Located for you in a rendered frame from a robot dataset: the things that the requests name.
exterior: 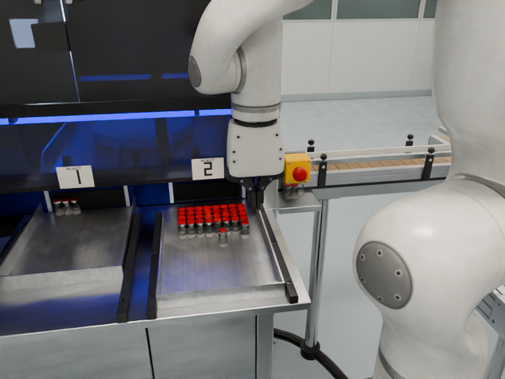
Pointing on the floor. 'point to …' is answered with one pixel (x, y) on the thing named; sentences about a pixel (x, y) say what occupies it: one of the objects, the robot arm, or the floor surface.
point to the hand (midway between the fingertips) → (255, 198)
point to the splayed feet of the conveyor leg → (309, 352)
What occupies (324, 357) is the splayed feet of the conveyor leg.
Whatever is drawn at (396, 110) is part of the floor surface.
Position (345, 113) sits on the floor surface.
